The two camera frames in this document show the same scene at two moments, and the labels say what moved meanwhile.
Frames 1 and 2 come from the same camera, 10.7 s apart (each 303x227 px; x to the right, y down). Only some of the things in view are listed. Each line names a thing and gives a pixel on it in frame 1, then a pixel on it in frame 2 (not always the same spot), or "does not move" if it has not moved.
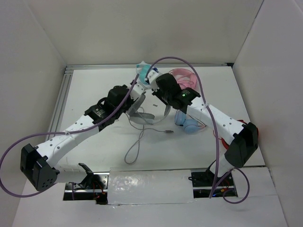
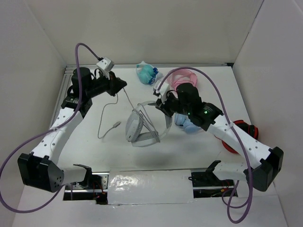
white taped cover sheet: (153, 187) does not move
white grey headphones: (145, 118) → (138, 131)
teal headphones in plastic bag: (142, 69) does not move
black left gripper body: (129, 102) → (101, 84)
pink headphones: (186, 78) does not move
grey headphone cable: (166, 131) → (137, 113)
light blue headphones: (191, 126) does not move
